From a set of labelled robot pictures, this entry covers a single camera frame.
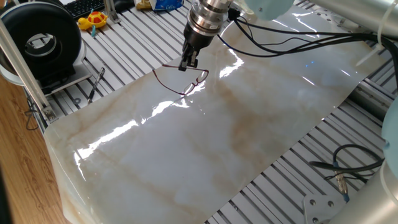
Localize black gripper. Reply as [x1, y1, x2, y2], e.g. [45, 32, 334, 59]
[178, 24, 216, 72]

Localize red framed glasses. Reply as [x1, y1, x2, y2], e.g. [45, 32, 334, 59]
[152, 63, 210, 96]

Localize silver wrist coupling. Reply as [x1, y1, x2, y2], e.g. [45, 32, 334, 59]
[186, 0, 233, 37]

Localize blue snack bag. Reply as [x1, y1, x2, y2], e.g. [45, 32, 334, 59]
[149, 0, 185, 12]

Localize black computer mouse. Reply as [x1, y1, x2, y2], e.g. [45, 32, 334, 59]
[113, 0, 136, 13]

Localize short aluminium upright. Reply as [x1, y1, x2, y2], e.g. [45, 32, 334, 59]
[103, 0, 121, 24]

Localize black pen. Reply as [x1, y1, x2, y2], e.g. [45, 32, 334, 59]
[86, 67, 106, 105]

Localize glossy marble pattern mat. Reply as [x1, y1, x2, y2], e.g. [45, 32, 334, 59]
[43, 4, 386, 224]

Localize yellow turtle toy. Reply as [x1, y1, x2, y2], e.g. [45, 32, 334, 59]
[77, 9, 109, 38]

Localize black keyboard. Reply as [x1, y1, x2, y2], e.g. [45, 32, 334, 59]
[63, 0, 106, 19]

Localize black round fan device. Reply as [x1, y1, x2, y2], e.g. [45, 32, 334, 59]
[0, 1, 93, 96]

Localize metal plate with screws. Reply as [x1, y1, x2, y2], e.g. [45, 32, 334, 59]
[323, 9, 373, 34]

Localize metal corner bracket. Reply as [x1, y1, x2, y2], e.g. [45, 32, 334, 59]
[43, 105, 59, 124]

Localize thin black floor cable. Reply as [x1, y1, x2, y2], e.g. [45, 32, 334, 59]
[24, 96, 40, 131]

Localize aluminium frame post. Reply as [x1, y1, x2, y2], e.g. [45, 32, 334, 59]
[0, 18, 59, 124]

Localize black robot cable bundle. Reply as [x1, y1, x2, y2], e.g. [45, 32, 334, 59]
[216, 7, 398, 91]

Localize black looped cable with plug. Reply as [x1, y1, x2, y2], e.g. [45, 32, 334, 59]
[308, 144, 386, 203]

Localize aluminium table edge rail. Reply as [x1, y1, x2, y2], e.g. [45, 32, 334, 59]
[348, 79, 396, 122]

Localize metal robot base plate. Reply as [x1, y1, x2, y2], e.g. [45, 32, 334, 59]
[302, 193, 348, 224]

